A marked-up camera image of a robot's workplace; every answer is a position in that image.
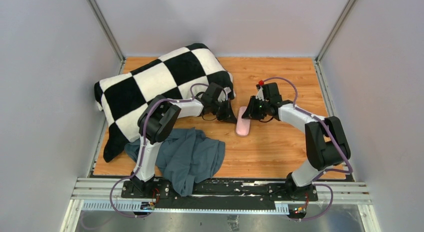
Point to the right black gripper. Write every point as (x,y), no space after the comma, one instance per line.
(250,113)

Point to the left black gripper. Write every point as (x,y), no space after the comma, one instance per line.
(226,116)

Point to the pink glasses case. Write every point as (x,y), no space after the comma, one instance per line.
(243,125)

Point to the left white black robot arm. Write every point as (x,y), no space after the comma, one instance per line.
(158,120)

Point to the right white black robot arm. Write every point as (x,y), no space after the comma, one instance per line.
(325,141)

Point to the black white checkered pillow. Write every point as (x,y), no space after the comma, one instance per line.
(123,98)

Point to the grey blue crumpled garment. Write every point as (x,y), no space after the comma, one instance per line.
(188,157)

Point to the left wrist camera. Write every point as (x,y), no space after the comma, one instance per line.
(227,91)

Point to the black mounting base plate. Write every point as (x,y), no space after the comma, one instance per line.
(221,194)

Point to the aluminium frame rail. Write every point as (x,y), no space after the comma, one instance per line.
(105,194)

